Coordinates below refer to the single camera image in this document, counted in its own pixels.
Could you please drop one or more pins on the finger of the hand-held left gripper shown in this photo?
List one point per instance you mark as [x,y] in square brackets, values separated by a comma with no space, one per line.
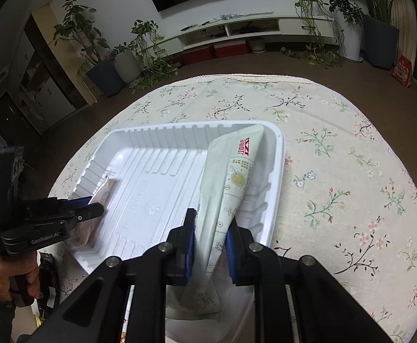
[90,211]
[76,203]

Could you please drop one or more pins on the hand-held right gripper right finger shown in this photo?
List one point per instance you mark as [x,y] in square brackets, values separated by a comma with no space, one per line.
[232,253]

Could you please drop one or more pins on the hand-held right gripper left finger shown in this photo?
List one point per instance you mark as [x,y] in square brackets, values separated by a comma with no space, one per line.
[189,250]

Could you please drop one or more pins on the pink snack packet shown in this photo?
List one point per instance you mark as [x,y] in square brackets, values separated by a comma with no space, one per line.
[87,232]

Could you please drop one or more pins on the black snack packet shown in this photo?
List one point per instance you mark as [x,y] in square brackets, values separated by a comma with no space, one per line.
[49,278]

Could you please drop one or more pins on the white plastic tray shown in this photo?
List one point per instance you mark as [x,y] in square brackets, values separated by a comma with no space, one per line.
[151,185]

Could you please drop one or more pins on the pale green snack packet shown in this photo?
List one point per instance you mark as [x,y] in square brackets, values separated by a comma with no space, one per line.
[226,178]

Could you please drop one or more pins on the gold snack packet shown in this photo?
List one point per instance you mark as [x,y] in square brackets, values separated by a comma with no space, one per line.
[40,321]

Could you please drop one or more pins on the plant in dark blue pot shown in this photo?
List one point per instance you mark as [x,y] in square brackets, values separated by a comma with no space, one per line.
[104,77]

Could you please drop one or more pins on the dark display cabinet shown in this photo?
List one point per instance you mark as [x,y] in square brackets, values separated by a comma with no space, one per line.
[40,78]

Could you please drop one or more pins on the plant in grey pot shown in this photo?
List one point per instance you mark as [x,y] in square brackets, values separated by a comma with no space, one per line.
[128,64]

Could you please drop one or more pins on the red storage box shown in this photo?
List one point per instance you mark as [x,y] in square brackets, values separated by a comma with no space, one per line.
[196,56]
[230,48]

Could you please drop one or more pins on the black remote control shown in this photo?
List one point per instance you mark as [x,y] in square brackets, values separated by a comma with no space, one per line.
[189,28]

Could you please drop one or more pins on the white round pot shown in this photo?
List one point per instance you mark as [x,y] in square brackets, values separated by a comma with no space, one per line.
[256,44]

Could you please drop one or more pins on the white television cabinet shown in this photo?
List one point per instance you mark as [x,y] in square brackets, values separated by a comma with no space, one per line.
[265,19]

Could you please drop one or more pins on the light blue object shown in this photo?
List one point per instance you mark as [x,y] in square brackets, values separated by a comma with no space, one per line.
[229,16]

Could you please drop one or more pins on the plant in tall white pot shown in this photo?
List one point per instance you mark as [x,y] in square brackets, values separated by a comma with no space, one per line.
[351,39]

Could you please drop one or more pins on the red paper bag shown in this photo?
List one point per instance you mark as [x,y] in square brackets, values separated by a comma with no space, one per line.
[402,71]

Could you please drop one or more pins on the trailing plant in small pot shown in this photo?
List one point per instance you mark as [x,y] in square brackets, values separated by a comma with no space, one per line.
[310,3]

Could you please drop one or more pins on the large plant in dark pot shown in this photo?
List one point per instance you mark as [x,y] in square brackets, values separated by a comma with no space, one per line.
[380,35]

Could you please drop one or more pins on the light wooden panel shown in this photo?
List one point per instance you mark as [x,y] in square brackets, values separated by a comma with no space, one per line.
[407,18]

